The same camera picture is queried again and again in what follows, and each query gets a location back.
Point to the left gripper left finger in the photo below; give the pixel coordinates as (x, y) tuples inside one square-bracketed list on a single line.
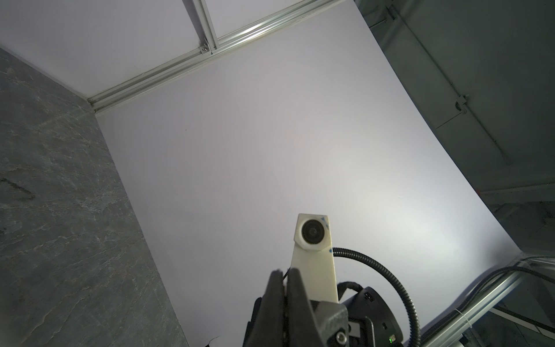
[(266, 326)]

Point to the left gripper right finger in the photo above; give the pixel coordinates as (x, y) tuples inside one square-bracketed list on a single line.
[(301, 327)]

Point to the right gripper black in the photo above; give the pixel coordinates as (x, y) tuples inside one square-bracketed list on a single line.
[(341, 324)]

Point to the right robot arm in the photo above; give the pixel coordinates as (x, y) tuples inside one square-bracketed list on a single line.
[(370, 322)]

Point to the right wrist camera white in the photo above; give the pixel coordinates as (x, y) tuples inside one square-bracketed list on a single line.
[(313, 257)]

